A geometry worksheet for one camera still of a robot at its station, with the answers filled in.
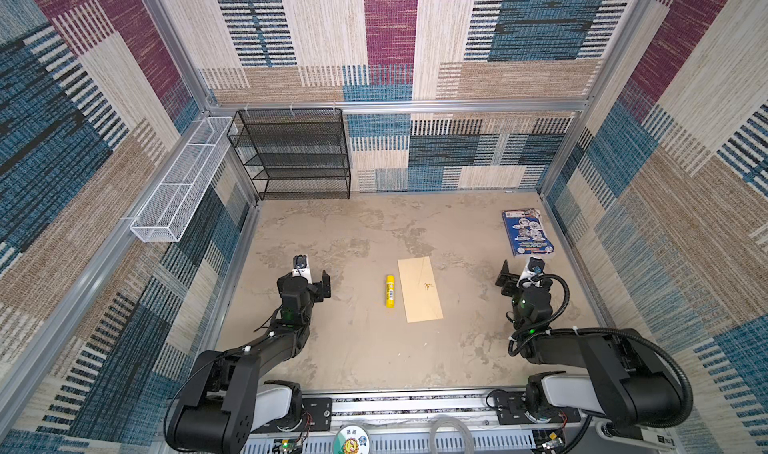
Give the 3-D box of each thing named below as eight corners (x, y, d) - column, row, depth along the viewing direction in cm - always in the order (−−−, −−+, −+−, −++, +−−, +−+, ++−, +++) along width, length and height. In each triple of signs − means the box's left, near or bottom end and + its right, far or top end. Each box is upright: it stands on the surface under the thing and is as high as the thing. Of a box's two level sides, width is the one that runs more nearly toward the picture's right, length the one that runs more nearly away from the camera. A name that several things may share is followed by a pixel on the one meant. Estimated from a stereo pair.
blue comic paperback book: (513, 258, 104) (517, 251, 101) (500, 215, 116) (503, 208, 113) (551, 257, 104) (556, 251, 101) (534, 215, 116) (538, 208, 113)
